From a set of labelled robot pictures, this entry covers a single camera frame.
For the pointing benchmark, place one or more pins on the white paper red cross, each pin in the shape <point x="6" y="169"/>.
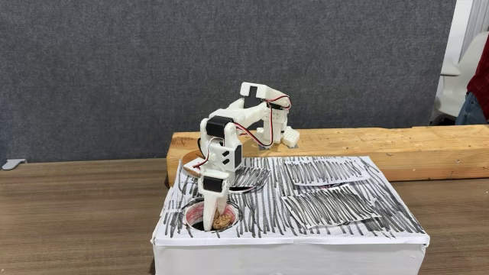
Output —
<point x="190" y="166"/>

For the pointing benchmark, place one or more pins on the grey felt partition panel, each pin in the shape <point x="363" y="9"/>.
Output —
<point x="114" y="68"/>

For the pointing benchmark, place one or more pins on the grey partition foot bracket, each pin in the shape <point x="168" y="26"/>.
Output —
<point x="13" y="163"/>

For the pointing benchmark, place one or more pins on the white box with black scribbles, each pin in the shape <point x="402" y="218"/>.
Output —
<point x="286" y="256"/>

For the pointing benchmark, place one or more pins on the brown debris clump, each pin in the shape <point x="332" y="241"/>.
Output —
<point x="224" y="220"/>

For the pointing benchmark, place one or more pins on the scribbled paper sheet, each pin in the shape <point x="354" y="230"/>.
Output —
<point x="328" y="206"/>
<point x="252" y="175"/>
<point x="324" y="172"/>

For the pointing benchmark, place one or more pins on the round wooden lid black loop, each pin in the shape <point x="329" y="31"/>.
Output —
<point x="191" y="156"/>

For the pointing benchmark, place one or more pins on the light wooden beam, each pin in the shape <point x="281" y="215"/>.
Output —
<point x="382" y="145"/>

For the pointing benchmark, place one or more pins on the person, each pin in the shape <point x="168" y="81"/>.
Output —
<point x="477" y="95"/>

